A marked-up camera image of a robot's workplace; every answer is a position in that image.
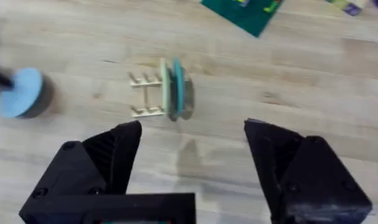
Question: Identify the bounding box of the green board with toy blocks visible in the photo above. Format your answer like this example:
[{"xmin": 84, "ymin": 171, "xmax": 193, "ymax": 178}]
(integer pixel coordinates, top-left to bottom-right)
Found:
[{"xmin": 200, "ymin": 0, "xmax": 285, "ymax": 39}]

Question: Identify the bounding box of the pale green plate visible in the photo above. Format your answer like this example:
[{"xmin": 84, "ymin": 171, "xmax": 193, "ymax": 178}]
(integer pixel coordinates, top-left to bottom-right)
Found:
[{"xmin": 159, "ymin": 57, "xmax": 172, "ymax": 115}]

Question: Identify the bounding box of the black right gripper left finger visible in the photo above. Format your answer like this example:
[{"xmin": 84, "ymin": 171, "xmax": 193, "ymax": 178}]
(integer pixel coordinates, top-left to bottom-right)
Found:
[{"xmin": 29, "ymin": 120, "xmax": 143, "ymax": 200}]

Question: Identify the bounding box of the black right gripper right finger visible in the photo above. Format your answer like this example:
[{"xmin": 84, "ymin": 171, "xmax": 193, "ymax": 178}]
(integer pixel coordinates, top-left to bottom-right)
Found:
[{"xmin": 243, "ymin": 118, "xmax": 374, "ymax": 224}]

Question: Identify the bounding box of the light blue plate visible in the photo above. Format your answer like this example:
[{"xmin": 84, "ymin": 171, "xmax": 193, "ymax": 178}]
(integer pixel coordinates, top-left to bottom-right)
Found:
[{"xmin": 0, "ymin": 67, "xmax": 46, "ymax": 119}]

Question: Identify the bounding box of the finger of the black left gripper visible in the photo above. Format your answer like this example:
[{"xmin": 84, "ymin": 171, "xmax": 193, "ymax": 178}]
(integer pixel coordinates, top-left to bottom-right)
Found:
[{"xmin": 0, "ymin": 65, "xmax": 15, "ymax": 90}]

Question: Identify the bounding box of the small pale wooden peg rack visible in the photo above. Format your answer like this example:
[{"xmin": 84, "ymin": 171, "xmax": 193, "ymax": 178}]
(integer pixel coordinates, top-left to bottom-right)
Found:
[{"xmin": 128, "ymin": 57, "xmax": 168, "ymax": 119}]

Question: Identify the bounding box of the teal plate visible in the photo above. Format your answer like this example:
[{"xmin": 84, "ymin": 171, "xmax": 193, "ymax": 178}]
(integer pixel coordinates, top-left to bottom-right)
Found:
[{"xmin": 171, "ymin": 57, "xmax": 186, "ymax": 118}]

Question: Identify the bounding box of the pale box with purple print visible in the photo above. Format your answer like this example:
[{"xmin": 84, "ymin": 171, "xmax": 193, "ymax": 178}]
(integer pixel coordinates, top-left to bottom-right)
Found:
[{"xmin": 326, "ymin": 0, "xmax": 369, "ymax": 17}]

